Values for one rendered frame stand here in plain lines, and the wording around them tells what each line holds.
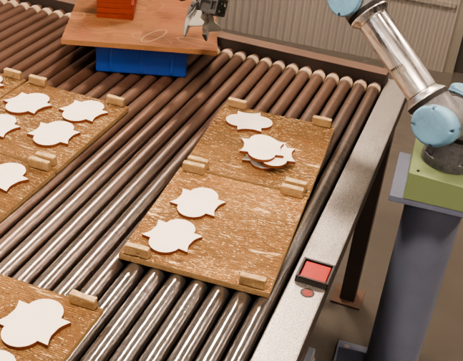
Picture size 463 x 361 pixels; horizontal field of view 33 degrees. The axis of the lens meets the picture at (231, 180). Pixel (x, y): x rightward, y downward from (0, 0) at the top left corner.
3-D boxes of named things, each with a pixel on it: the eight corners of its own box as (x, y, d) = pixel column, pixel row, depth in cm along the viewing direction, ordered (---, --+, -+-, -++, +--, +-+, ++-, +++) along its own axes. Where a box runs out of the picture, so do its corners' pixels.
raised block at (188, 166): (205, 172, 205) (206, 164, 203) (203, 176, 203) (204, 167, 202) (183, 167, 206) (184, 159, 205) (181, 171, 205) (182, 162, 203)
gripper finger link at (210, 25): (218, 44, 246) (216, 18, 239) (202, 40, 248) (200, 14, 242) (223, 39, 248) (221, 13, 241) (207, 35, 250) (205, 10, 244)
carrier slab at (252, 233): (306, 202, 200) (308, 197, 200) (268, 299, 166) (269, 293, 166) (179, 171, 207) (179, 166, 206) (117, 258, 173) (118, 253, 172)
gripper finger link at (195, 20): (195, 32, 230) (209, 9, 233) (178, 28, 232) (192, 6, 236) (197, 39, 232) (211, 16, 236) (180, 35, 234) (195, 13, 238)
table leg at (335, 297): (365, 292, 317) (410, 105, 272) (358, 310, 307) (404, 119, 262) (336, 284, 320) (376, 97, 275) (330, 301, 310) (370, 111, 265)
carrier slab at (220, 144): (334, 131, 235) (335, 127, 235) (308, 200, 201) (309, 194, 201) (224, 107, 242) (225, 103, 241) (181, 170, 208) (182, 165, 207)
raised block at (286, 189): (303, 196, 200) (305, 187, 198) (302, 200, 198) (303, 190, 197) (280, 190, 201) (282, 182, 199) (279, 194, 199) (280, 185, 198)
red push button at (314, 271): (330, 272, 177) (331, 267, 176) (324, 287, 172) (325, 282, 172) (305, 265, 179) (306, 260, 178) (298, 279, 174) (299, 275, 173)
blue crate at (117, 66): (188, 43, 284) (190, 17, 279) (187, 78, 258) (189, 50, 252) (103, 36, 281) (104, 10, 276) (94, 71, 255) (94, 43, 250)
